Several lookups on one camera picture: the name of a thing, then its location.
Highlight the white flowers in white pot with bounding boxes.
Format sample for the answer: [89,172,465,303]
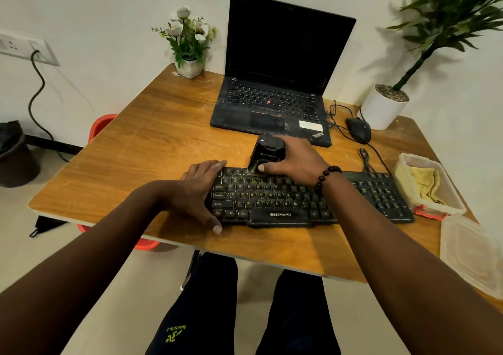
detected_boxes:
[152,6,218,79]

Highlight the red plastic stool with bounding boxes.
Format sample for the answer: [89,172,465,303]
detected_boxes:
[76,114,161,251]

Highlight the person's left leg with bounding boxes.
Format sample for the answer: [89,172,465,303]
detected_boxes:
[145,252,238,355]

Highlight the black computer mouse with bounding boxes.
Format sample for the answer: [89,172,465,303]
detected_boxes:
[345,117,372,145]

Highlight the person's right hand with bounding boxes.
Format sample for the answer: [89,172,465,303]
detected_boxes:
[257,135,331,188]

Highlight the green plant in white pot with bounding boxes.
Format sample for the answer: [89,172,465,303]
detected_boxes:
[360,0,503,131]

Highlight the person's leg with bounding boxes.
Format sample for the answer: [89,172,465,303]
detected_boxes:
[145,252,238,355]
[255,269,342,355]

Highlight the yellow cloth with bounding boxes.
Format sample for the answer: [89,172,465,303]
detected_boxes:
[409,166,446,206]

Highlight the black table base bar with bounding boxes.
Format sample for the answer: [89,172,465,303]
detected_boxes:
[24,135,84,155]

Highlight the person's left hand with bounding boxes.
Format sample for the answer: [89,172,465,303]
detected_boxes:
[166,160,228,235]

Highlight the black mouse cable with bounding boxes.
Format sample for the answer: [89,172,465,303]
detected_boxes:
[327,100,364,144]

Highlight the clear plastic container lid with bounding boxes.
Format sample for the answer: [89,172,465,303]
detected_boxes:
[439,214,503,300]

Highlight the black waste bin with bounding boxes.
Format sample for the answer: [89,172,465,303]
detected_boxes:
[0,121,41,188]

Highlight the black keyboard cable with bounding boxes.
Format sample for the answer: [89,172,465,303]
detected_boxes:
[358,142,393,176]

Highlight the black table leg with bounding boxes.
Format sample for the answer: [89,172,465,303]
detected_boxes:
[180,250,201,292]

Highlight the black computer keyboard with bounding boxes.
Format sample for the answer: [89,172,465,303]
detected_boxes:
[205,167,415,227]

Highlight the black handheld mini vacuum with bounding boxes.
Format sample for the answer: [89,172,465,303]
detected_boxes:
[248,134,286,175]

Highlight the person's right forearm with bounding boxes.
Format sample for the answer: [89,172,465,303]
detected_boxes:
[319,171,503,355]

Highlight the white wall socket plate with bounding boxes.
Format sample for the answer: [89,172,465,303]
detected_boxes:
[0,30,60,67]

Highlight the person's left forearm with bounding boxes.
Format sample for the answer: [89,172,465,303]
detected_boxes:
[0,180,173,355]

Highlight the black laptop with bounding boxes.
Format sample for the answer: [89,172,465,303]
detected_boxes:
[210,0,357,148]

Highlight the black power cable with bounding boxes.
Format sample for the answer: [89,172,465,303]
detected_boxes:
[27,50,70,163]

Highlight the person's right leg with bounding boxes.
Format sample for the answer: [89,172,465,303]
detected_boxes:
[255,269,342,355]

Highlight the black bead bracelet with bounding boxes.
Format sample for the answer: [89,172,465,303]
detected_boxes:
[314,165,342,194]

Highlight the clear plastic container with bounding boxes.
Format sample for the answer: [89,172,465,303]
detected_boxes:
[393,153,467,221]

